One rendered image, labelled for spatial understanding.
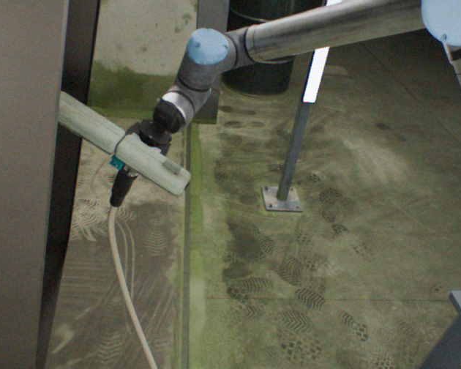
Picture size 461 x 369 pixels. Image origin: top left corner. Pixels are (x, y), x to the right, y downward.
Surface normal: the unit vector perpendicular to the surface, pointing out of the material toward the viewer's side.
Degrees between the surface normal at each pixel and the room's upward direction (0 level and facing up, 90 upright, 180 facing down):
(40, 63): 90
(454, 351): 90
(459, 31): 84
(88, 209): 0
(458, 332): 90
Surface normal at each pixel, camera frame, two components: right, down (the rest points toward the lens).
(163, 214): 0.11, -0.79
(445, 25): -0.70, 0.27
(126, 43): 0.07, 0.61
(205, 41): 0.32, -0.54
